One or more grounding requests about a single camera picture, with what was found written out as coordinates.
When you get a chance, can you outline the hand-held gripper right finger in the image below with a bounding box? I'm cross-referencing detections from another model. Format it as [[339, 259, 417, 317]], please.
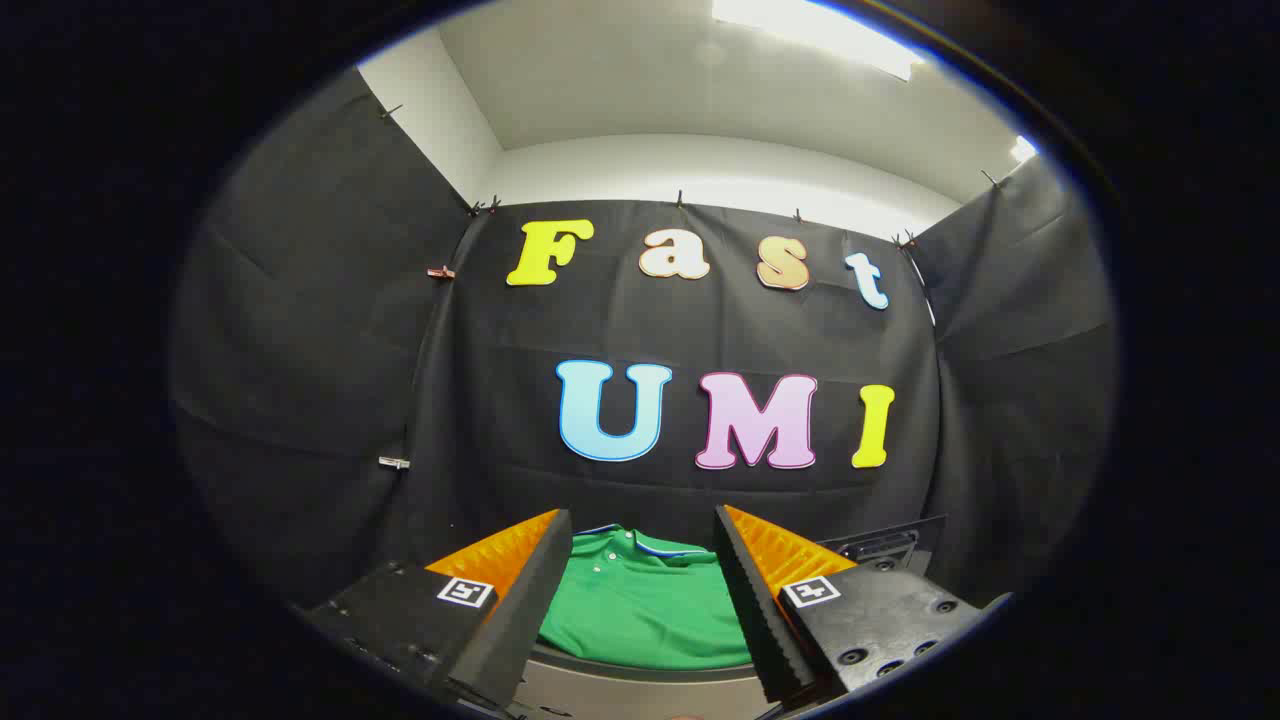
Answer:
[[713, 505, 1011, 706]]

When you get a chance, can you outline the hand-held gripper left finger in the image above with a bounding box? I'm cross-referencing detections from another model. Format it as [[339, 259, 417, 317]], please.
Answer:
[[300, 508, 574, 713]]

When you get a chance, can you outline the green polo shirt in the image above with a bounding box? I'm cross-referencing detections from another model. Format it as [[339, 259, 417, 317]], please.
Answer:
[[538, 525, 753, 671]]

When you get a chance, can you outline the grey table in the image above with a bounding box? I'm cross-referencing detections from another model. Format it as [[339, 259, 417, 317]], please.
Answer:
[[515, 645, 786, 720]]

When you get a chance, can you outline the black backdrop cloth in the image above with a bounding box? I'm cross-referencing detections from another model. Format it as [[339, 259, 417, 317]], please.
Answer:
[[170, 68, 1119, 611]]

